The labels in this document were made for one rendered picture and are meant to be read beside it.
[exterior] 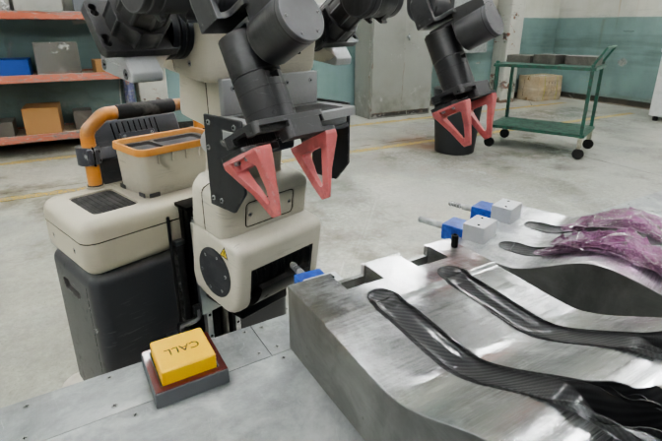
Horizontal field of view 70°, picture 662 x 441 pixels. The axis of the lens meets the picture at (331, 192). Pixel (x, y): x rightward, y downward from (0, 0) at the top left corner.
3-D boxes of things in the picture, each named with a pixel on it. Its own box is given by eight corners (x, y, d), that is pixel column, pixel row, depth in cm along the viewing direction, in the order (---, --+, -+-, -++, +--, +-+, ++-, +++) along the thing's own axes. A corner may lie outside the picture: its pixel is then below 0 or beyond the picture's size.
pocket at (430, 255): (394, 277, 65) (396, 253, 64) (424, 267, 68) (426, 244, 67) (416, 291, 62) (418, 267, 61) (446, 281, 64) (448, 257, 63)
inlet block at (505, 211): (441, 219, 91) (443, 193, 90) (453, 212, 95) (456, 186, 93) (507, 238, 83) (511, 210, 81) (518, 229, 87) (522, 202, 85)
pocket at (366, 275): (328, 298, 60) (328, 273, 59) (362, 287, 63) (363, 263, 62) (347, 316, 57) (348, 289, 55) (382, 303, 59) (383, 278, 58)
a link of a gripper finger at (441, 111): (497, 135, 81) (480, 84, 81) (479, 142, 76) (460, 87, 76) (464, 147, 86) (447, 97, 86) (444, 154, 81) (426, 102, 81)
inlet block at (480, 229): (411, 236, 84) (413, 209, 82) (426, 228, 87) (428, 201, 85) (480, 260, 76) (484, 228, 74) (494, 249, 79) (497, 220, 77)
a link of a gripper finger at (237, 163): (328, 198, 52) (299, 117, 51) (279, 217, 47) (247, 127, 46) (292, 210, 56) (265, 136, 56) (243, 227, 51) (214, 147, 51)
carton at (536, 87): (513, 98, 808) (517, 74, 795) (539, 95, 836) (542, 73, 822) (535, 101, 771) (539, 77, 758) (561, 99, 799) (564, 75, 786)
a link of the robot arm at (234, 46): (246, 39, 57) (206, 40, 53) (279, 11, 52) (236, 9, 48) (265, 93, 57) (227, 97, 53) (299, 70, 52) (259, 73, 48)
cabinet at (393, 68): (354, 114, 663) (356, -39, 598) (411, 108, 707) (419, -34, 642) (371, 120, 624) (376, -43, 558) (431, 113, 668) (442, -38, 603)
